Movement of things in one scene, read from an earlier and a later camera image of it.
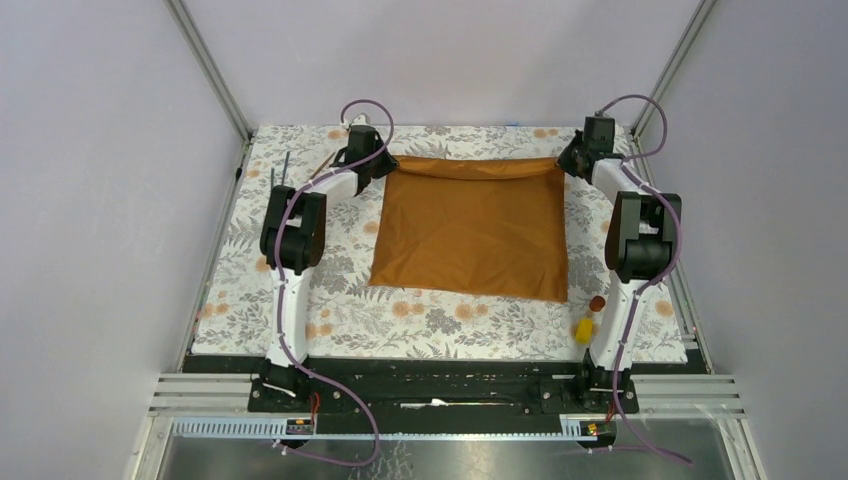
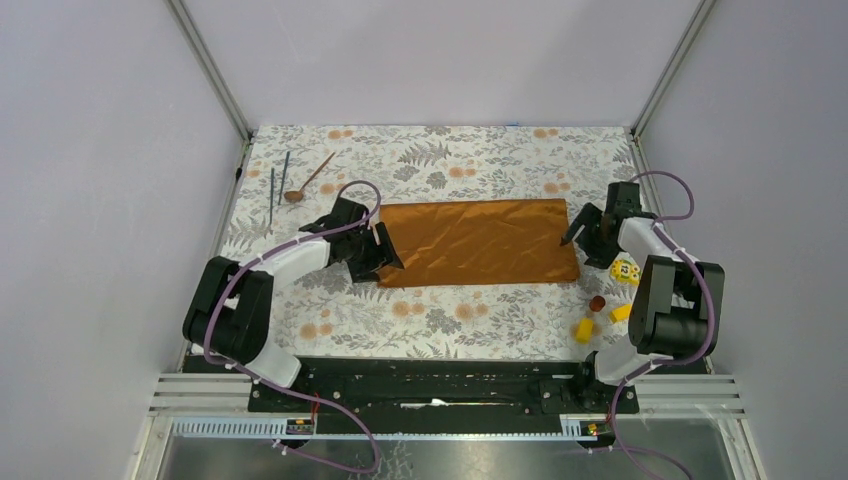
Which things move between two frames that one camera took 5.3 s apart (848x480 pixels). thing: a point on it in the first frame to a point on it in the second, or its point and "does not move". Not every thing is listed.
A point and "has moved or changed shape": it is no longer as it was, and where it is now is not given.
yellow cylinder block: x=584 y=331 does not move
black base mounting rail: x=443 y=387 does not move
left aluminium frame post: x=219 y=83 does not move
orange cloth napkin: x=476 y=225 has moved or changed shape
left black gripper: x=387 y=163 to x=364 y=271
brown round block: x=597 y=303 does not move
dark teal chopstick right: x=285 y=168 does not move
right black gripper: x=563 y=161 to x=598 y=257
